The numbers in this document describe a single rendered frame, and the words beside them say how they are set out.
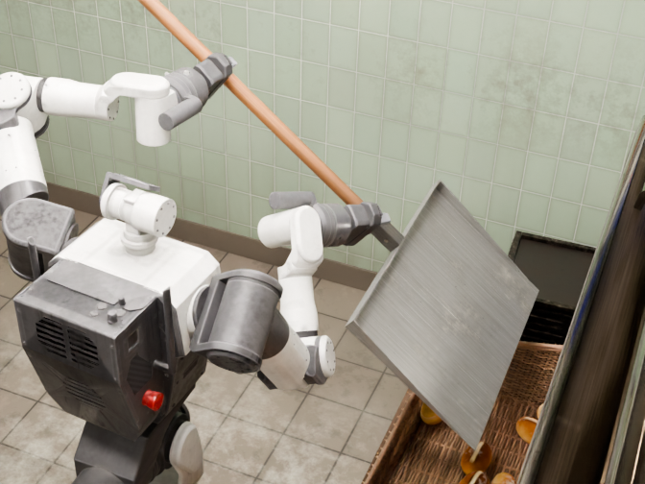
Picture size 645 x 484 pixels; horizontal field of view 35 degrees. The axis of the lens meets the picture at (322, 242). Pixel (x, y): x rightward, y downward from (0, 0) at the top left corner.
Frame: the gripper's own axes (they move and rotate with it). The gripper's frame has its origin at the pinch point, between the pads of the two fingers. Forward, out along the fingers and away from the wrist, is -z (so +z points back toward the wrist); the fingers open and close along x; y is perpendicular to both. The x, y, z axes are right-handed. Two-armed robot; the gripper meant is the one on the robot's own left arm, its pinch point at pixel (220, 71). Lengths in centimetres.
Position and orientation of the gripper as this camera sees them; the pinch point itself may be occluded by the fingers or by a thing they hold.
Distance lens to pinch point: 212.8
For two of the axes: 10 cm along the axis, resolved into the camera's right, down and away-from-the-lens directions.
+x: -5.9, 4.8, 6.5
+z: -4.8, 4.4, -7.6
